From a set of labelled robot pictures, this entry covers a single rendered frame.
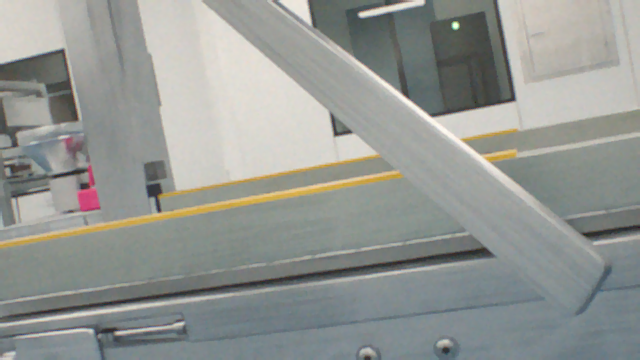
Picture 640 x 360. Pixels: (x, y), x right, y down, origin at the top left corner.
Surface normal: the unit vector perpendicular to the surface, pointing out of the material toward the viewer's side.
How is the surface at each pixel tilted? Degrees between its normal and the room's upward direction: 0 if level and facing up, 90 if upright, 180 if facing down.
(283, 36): 87
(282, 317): 90
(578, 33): 90
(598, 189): 90
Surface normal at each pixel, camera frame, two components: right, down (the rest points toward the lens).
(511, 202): -0.75, 0.13
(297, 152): -0.15, 0.08
